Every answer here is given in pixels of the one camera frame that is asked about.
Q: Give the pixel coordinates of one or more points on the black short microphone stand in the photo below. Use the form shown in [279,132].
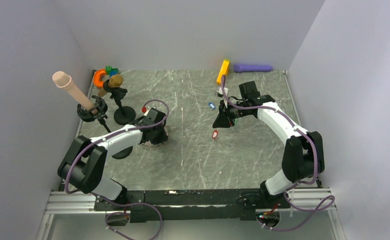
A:
[124,114]

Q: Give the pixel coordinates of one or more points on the red tag key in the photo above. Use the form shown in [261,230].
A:
[215,136]

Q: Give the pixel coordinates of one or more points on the blue tag key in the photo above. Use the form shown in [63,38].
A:
[211,105]

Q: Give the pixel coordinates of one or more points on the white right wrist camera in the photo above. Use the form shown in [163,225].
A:
[219,92]

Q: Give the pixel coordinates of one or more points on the gold microphone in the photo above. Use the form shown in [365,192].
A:
[114,82]

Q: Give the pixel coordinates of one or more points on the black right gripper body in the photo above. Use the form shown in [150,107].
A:
[232,112]

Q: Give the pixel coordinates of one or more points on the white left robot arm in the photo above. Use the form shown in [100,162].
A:
[83,164]

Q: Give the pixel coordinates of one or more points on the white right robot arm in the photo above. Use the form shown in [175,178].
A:
[303,155]

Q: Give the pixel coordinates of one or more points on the purple cylinder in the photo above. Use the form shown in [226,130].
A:
[241,68]

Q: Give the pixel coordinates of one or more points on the black round stand base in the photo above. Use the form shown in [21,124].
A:
[123,153]

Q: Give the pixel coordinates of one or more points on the yellow block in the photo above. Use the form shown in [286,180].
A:
[224,69]

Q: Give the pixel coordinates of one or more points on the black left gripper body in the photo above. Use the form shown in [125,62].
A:
[160,135]

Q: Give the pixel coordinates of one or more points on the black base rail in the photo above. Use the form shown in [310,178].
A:
[194,204]

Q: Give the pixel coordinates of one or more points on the metal disc with keyrings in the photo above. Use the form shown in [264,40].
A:
[150,147]

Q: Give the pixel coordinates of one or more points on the orange horseshoe toy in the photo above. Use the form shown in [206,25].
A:
[98,78]

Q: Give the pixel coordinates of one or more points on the green blue toy bricks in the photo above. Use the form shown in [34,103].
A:
[110,71]

